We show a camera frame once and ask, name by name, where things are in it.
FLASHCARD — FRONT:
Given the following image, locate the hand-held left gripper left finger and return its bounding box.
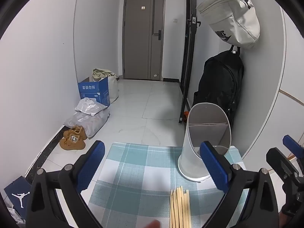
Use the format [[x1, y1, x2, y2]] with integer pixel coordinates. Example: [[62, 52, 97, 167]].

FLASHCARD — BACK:
[[25, 140, 106, 228]]

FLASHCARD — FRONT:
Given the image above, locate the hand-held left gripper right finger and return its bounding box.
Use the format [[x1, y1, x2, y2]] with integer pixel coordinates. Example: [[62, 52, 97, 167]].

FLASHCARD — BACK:
[[199, 141, 279, 228]]

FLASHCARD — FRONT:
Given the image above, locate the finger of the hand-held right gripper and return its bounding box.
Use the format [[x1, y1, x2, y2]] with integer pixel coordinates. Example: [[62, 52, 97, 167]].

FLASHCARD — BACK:
[[283, 135, 304, 171], [266, 148, 300, 181]]

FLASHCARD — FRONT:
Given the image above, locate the white utensil holder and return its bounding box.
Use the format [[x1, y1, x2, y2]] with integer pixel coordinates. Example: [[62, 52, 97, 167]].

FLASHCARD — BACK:
[[178, 103, 231, 183]]

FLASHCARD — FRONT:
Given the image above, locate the group of wooden chopsticks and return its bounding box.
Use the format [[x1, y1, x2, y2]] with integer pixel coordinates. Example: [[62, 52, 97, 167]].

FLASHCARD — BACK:
[[169, 186, 192, 228]]

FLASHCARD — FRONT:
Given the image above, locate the person's left hand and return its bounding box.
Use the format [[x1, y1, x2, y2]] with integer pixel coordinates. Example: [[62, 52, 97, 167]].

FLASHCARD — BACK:
[[144, 219, 161, 228]]

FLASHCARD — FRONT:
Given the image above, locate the white cabinet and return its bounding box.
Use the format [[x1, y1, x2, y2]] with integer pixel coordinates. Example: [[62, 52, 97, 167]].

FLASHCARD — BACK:
[[242, 7, 304, 171]]

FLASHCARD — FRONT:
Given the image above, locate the brown shoe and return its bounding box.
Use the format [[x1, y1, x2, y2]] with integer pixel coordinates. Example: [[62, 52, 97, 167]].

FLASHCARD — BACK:
[[59, 133, 86, 150], [63, 126, 88, 141]]

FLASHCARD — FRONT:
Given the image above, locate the large grey plastic package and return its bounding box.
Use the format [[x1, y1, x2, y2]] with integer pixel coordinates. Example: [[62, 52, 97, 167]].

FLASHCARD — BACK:
[[64, 110, 111, 139]]

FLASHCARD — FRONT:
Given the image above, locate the teal checked tablecloth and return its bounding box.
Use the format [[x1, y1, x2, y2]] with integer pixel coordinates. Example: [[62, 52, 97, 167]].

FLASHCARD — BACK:
[[88, 142, 250, 228]]

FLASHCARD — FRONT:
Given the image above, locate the small grey plastic package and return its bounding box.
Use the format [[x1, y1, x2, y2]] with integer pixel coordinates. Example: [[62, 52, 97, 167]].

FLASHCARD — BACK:
[[75, 97, 108, 117]]

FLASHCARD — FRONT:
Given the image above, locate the blue cardboard box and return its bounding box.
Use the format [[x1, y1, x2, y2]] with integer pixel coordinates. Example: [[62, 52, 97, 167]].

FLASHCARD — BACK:
[[78, 76, 111, 107]]

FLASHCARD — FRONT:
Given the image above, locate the white sack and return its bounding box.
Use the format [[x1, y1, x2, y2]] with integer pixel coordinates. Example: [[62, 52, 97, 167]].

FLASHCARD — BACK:
[[108, 75, 119, 104]]

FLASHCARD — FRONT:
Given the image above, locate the black backpack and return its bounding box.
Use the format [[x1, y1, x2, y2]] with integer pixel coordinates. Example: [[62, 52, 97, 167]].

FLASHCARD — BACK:
[[193, 45, 245, 129]]

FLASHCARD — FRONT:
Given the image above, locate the beige cloth bag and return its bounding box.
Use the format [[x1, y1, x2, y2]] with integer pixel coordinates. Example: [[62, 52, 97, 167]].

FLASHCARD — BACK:
[[92, 68, 117, 81]]

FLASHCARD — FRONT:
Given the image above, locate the white packaging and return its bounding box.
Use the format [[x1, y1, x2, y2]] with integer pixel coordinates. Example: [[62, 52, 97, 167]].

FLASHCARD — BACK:
[[7, 207, 25, 224]]

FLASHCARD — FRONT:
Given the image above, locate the black metal rack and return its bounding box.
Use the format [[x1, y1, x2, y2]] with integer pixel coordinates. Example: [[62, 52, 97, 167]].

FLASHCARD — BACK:
[[179, 0, 202, 124]]

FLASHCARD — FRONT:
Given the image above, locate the grey door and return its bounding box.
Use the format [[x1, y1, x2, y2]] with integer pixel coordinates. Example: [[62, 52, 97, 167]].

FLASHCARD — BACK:
[[123, 0, 165, 81]]

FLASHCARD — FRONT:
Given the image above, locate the white sling bag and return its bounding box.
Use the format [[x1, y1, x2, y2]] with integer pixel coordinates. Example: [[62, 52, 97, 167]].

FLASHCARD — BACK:
[[196, 0, 260, 50]]

